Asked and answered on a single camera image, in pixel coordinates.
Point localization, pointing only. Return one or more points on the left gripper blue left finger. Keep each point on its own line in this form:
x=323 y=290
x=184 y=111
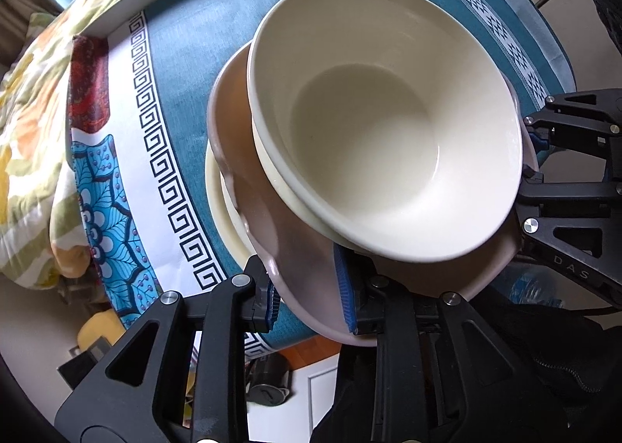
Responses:
x=262 y=311

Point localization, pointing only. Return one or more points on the blue towel mat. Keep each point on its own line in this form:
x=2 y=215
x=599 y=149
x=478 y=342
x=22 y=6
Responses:
x=530 y=56

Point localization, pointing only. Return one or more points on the green striped pillow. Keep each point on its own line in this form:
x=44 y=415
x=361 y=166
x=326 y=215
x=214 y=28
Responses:
x=37 y=23

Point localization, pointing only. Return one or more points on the left brown curtain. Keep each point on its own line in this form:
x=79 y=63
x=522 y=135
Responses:
x=15 y=16

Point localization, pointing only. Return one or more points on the white small bowl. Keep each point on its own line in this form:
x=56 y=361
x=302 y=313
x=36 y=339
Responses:
x=385 y=125

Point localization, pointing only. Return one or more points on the pink handled dish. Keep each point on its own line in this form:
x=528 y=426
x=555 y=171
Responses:
x=298 y=259

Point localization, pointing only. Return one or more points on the patterned blue red cloth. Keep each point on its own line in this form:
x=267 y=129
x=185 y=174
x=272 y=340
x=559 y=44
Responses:
x=120 y=259

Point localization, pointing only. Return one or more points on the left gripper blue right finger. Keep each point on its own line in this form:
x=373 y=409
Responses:
x=354 y=273

